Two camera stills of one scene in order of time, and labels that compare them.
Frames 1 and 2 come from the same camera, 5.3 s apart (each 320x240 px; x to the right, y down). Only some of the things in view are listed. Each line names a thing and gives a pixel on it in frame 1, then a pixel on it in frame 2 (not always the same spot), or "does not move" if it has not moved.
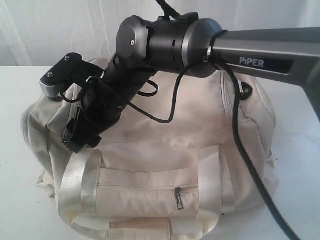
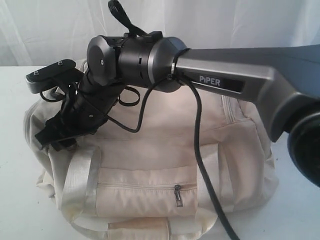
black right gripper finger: (72, 128) -> (55, 128)
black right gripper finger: (91, 142) -> (59, 145)
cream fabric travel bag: (176, 165) does not move
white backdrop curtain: (33, 32) does not move
